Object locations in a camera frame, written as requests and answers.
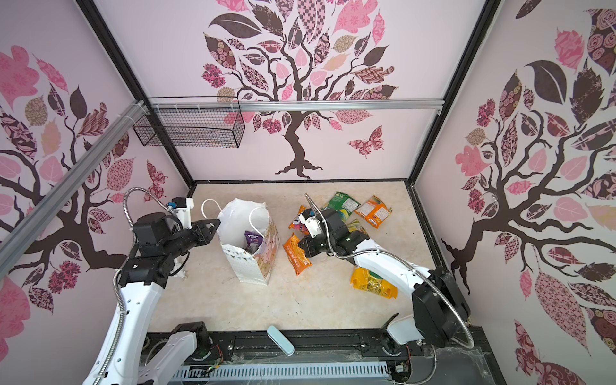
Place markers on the aluminium rail back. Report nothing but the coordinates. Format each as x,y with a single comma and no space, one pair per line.
294,106

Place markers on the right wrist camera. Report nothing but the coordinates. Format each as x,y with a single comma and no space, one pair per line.
310,224

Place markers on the aluminium rail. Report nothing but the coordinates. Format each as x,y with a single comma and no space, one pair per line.
294,106
19,240

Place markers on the yellow-green Fox's candy bag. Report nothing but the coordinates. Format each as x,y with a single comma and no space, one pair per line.
356,226

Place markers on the light blue oblong object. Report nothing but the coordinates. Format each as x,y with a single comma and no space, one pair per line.
279,339

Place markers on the orange snack packet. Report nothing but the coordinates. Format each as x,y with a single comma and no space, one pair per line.
296,255

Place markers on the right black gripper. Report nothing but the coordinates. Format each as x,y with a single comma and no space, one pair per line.
315,241

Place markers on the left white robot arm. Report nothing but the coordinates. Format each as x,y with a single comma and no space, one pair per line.
138,287

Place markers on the white slotted cable duct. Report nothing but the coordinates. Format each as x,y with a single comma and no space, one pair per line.
306,371

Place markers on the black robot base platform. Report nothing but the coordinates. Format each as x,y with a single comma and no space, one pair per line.
412,363

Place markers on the yellow snack packet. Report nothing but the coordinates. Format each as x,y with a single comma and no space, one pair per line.
365,280

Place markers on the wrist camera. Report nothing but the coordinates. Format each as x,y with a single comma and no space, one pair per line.
310,224
181,208

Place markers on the Fox's fruits oval candy bag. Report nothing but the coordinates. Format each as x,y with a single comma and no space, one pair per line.
296,224

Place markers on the aluminium rail left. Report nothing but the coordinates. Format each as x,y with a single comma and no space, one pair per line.
19,240

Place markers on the black wire basket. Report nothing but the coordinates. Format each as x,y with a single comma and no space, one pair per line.
196,122

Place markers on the white patterned paper bag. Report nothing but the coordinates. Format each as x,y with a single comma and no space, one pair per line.
237,217

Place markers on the purple Fox's berries candy bag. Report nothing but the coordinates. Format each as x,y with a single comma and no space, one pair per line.
254,241

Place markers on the orange Fox's fruits candy bag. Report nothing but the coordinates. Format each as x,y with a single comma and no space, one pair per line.
374,211

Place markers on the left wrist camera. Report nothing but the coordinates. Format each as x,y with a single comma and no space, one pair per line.
181,208

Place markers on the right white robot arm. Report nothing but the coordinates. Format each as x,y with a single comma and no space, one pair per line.
439,312

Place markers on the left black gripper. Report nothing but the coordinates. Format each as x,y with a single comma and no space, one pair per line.
204,233

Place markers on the green Fox's candy bag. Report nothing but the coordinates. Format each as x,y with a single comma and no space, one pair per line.
342,204

